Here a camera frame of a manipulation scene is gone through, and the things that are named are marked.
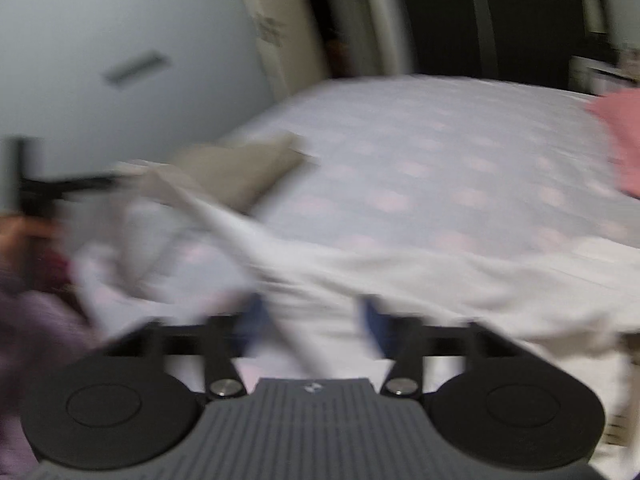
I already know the white t-shirt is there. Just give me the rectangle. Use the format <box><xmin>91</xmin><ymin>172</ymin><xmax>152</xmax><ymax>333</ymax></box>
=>
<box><xmin>72</xmin><ymin>165</ymin><xmax>639</xmax><ymax>478</ymax></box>

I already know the grey wall vent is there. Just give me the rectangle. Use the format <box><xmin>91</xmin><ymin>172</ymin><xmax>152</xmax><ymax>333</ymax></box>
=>
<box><xmin>102</xmin><ymin>51</ymin><xmax>171</xmax><ymax>88</ymax></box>

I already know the grey pink-dotted bed cover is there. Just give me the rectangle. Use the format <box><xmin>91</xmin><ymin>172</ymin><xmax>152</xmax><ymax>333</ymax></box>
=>
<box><xmin>233</xmin><ymin>76</ymin><xmax>639</xmax><ymax>258</ymax></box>

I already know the purple fleece sleeve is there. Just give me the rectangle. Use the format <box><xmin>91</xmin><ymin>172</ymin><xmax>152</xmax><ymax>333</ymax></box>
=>
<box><xmin>1</xmin><ymin>266</ymin><xmax>92</xmax><ymax>479</ymax></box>

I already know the pink pillow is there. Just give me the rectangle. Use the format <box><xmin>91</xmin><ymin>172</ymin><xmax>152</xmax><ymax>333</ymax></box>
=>
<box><xmin>587</xmin><ymin>88</ymin><xmax>640</xmax><ymax>198</ymax></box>

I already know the white drawer unit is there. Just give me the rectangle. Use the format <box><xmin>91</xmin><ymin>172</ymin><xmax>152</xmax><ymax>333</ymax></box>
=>
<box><xmin>568</xmin><ymin>48</ymin><xmax>639</xmax><ymax>96</ymax></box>

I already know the beige folded garment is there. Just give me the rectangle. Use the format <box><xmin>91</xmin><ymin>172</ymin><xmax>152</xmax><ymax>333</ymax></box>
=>
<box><xmin>169</xmin><ymin>131</ymin><xmax>310</xmax><ymax>214</ymax></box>

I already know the cream door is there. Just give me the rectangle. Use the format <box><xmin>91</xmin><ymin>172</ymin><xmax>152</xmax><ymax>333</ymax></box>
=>
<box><xmin>244</xmin><ymin>0</ymin><xmax>329</xmax><ymax>102</ymax></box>

